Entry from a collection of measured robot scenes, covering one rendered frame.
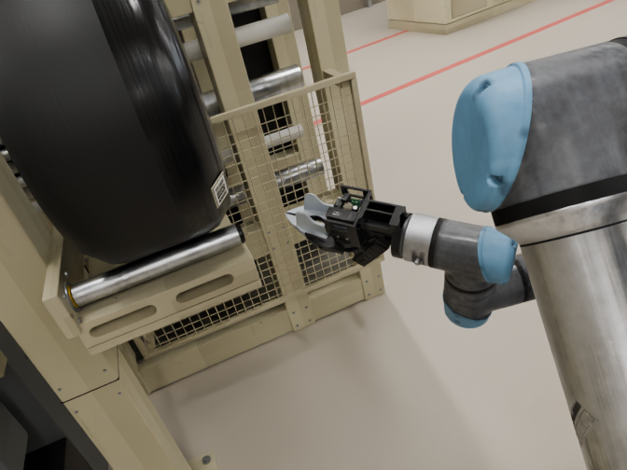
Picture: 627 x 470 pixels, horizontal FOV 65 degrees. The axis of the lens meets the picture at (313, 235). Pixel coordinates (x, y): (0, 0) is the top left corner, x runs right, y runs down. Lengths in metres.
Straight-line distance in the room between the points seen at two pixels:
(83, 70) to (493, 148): 0.56
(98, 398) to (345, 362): 0.94
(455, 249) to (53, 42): 0.62
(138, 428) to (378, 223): 0.87
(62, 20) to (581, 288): 0.71
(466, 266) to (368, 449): 1.06
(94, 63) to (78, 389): 0.75
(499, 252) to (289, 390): 1.30
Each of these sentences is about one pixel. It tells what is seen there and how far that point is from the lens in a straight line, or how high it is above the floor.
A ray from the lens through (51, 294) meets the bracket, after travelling 0.99.
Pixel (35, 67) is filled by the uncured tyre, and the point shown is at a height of 1.31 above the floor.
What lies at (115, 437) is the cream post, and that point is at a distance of 1.39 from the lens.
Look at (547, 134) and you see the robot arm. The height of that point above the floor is 1.24.
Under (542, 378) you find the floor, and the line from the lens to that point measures 1.84.
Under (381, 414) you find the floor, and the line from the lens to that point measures 1.75.
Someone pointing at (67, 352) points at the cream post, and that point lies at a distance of 1.20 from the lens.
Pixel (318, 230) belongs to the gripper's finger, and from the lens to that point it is 0.80.
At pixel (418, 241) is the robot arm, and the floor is 1.00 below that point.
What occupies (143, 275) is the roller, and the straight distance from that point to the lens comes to 1.00.
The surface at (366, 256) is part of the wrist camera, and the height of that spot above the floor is 0.93.
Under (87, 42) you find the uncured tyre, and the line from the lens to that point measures 0.79.
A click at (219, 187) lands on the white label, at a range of 0.86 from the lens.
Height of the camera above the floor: 1.41
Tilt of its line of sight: 33 degrees down
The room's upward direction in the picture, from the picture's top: 14 degrees counter-clockwise
